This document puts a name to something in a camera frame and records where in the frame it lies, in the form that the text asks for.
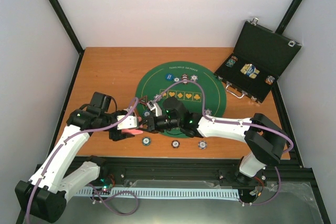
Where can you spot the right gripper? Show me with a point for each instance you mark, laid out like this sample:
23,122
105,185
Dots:
152,127

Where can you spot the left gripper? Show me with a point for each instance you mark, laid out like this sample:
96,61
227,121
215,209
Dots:
118,136

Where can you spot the red-backed playing card deck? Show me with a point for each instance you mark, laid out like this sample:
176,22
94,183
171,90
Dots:
132,131

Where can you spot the black red poker chip stack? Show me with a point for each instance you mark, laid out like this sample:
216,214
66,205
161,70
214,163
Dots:
175,144

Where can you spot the light blue poker chip stack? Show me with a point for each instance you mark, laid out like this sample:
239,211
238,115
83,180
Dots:
202,145

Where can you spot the black red chip top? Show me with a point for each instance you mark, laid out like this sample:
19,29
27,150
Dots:
185,79

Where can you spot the light blue chip top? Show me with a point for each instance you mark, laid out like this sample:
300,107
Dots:
194,78

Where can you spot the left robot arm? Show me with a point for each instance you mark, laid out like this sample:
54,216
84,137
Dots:
47,192

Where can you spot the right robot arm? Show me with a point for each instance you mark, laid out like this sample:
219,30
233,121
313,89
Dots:
264,138

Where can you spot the black triangular all-in marker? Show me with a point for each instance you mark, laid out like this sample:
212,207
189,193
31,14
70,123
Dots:
143,100

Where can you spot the blue small blind button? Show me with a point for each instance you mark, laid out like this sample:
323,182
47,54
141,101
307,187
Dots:
169,77

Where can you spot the round green poker mat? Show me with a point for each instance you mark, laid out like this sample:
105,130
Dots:
211,91

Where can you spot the chips in case left slot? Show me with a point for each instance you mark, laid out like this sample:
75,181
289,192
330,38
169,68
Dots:
231,61

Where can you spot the chips in case slot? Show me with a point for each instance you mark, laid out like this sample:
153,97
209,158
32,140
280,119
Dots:
270,80
231,61

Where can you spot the blue card deck in case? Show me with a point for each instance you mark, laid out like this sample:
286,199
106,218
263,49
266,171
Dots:
250,71

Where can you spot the chips in case right slot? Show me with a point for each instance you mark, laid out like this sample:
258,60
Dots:
270,80

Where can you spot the black poker case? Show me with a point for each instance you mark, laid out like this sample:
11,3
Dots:
269,52

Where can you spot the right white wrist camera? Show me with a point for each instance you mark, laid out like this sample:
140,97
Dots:
155,108

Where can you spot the black aluminium frame rail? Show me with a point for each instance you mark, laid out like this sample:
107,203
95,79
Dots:
218,171

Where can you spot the light blue cable duct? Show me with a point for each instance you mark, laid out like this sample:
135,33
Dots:
170,193

